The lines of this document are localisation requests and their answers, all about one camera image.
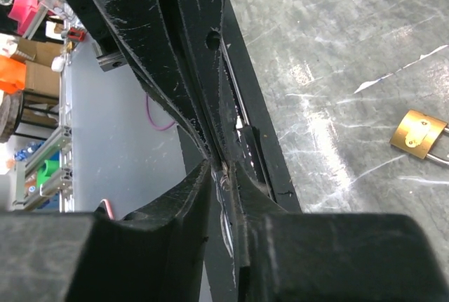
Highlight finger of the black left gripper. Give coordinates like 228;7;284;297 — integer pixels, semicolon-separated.
170;0;227;171
79;0;220;169

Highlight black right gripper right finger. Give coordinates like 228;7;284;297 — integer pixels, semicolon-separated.
231;164;448;301

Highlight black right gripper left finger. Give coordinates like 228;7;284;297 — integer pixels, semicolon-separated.
1;161;212;301

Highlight small brass padlock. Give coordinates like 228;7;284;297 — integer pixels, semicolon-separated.
389;110;448;166

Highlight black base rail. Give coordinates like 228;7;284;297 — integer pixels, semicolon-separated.
177;0;302;302

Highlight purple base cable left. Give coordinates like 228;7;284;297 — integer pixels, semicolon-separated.
145;93;176;132

